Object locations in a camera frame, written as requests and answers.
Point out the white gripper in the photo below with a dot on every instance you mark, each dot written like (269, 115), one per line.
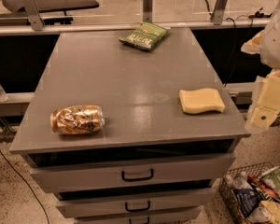
(276, 48)

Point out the orange soda can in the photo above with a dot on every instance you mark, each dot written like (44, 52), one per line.
(77, 119)

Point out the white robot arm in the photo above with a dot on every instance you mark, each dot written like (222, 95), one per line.
(270, 43)

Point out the yellow sponge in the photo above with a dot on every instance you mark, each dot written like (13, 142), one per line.
(200, 101)

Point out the green snack bag in basket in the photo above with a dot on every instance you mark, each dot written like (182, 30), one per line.
(272, 179)

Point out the plastic bottle in basket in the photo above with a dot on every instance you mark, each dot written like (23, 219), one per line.
(237, 182)

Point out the green chip bag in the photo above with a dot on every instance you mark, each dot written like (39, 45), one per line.
(145, 37)

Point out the blue snack bag in basket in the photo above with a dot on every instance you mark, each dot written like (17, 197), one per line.
(248, 200)

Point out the yellow bag in basket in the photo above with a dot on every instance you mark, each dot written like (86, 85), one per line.
(266, 213)

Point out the grey drawer cabinet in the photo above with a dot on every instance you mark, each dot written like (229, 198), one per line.
(145, 128)

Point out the right metal bracket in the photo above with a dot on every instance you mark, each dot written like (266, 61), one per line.
(218, 13)

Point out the metal bracket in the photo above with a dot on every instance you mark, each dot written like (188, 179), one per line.
(218, 13)
(147, 10)
(33, 16)

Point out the wire basket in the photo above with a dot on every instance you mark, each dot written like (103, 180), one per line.
(253, 178)

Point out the middle metal bracket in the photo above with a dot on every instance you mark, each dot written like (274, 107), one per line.
(147, 10)

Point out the top drawer black handle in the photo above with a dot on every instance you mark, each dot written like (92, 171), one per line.
(137, 176)

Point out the drawer black handle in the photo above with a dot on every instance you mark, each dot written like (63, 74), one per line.
(137, 207)
(137, 176)
(139, 220)

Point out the middle drawer black handle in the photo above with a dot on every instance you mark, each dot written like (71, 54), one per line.
(137, 207)

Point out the bottom drawer black handle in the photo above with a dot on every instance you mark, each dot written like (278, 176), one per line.
(139, 220)

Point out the left metal bracket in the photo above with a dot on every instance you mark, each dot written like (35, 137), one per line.
(33, 16)

